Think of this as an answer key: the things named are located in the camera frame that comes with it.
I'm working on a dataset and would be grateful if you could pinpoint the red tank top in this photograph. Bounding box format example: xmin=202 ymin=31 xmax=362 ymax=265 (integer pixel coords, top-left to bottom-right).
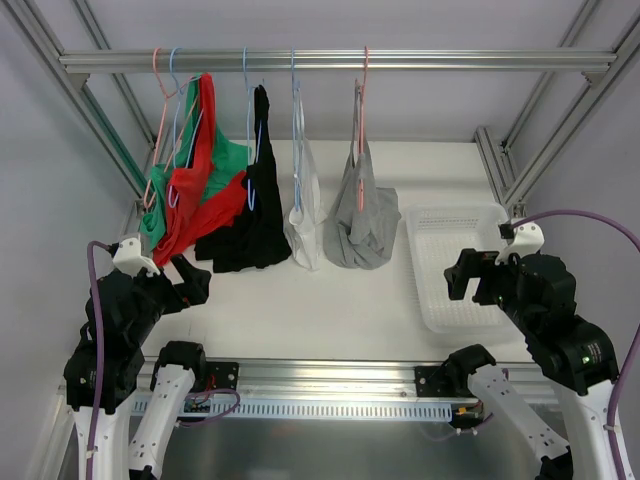
xmin=151 ymin=73 xmax=250 ymax=268

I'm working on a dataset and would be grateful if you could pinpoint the blue hanger of white top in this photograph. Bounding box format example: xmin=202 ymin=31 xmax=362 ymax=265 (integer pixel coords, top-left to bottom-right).
xmin=291 ymin=48 xmax=301 ymax=211

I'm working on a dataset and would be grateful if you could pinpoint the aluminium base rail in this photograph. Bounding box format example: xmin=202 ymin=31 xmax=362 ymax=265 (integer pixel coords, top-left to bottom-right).
xmin=138 ymin=357 xmax=557 ymax=404

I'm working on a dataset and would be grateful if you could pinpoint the green tank top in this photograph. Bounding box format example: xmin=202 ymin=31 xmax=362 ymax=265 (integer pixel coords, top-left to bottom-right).
xmin=137 ymin=74 xmax=254 ymax=252

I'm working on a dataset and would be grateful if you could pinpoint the pink hanger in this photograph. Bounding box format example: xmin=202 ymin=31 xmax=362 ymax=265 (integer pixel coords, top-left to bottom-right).
xmin=143 ymin=47 xmax=196 ymax=211
xmin=355 ymin=46 xmax=371 ymax=213

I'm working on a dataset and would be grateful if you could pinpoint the black tank top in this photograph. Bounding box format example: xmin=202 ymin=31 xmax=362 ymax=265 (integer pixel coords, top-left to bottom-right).
xmin=194 ymin=85 xmax=291 ymax=273

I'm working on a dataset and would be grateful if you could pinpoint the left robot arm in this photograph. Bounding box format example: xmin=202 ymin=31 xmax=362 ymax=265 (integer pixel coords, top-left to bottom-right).
xmin=63 ymin=255 xmax=211 ymax=479

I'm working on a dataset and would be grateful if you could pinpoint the white slotted cable duct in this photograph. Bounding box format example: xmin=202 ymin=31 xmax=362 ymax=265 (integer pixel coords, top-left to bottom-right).
xmin=130 ymin=399 xmax=454 ymax=421

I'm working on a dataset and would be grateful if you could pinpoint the grey tank top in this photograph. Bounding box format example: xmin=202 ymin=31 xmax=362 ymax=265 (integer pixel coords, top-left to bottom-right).
xmin=323 ymin=86 xmax=401 ymax=270

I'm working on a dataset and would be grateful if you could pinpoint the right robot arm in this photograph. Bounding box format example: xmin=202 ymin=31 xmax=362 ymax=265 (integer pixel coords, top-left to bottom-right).
xmin=428 ymin=249 xmax=633 ymax=479

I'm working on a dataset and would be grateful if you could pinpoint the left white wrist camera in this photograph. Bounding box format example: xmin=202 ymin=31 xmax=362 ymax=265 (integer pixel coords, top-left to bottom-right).
xmin=112 ymin=233 xmax=160 ymax=277

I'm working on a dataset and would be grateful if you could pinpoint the blue hanger of black top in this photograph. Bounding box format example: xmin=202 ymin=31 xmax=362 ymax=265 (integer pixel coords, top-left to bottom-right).
xmin=242 ymin=47 xmax=262 ymax=211

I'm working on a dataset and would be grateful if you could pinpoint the white plastic basket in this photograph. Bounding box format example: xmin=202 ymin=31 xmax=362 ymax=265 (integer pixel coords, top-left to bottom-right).
xmin=405 ymin=202 xmax=518 ymax=342

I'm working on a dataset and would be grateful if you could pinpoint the aluminium frame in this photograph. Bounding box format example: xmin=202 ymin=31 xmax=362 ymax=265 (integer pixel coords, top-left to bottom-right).
xmin=0 ymin=0 xmax=640 ymax=480

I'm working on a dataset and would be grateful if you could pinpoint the aluminium hanging rail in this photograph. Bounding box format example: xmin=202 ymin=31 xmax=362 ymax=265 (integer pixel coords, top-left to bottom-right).
xmin=59 ymin=47 xmax=618 ymax=74

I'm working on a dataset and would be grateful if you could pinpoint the white tank top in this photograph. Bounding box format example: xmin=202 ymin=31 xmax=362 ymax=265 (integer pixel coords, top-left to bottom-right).
xmin=284 ymin=88 xmax=326 ymax=271

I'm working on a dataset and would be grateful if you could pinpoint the blue hanger of red top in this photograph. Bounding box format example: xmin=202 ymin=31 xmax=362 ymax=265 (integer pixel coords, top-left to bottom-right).
xmin=167 ymin=47 xmax=206 ymax=206

